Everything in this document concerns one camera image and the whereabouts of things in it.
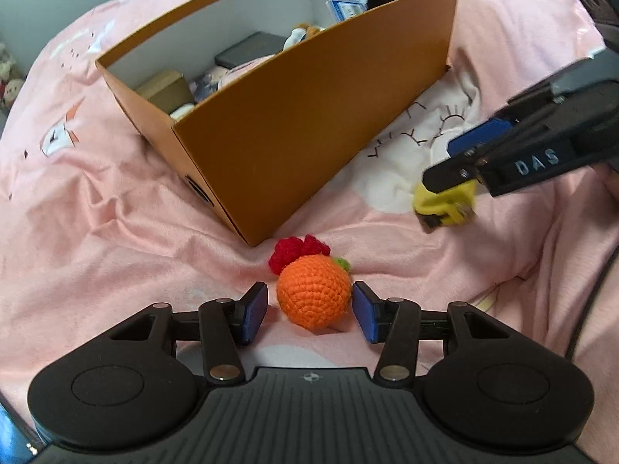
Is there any pink cloud print duvet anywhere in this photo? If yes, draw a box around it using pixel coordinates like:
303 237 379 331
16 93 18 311
0 0 619 426

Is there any orange crochet fruit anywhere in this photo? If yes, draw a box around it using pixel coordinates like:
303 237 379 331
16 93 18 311
268 235 351 332

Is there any yellow plush toy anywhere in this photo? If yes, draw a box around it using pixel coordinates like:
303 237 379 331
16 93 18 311
412 180 477 232

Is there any pink mini backpack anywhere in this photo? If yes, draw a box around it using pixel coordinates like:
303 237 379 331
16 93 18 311
218 55 273 90

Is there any dark grey gift box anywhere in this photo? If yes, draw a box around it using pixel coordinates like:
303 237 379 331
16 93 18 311
214 31 286 69

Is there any tube of plush toys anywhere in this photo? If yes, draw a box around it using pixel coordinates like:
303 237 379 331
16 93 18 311
0 42 24 114

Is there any orange cardboard storage box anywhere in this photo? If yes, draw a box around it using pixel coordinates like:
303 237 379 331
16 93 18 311
96 0 457 246

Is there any person's right hand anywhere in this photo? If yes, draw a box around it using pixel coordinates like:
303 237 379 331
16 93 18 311
592 164 619 195

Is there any brown chef bear plush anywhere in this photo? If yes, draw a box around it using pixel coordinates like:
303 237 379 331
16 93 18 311
282 23 324 50

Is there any gold cardboard gift box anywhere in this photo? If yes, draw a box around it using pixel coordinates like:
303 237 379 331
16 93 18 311
135 69 194 114

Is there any illustrated card box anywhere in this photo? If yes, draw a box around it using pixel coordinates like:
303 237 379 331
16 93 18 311
189 65 229 104

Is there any white glasses case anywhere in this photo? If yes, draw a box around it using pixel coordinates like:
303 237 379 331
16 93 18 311
170 103 195 121

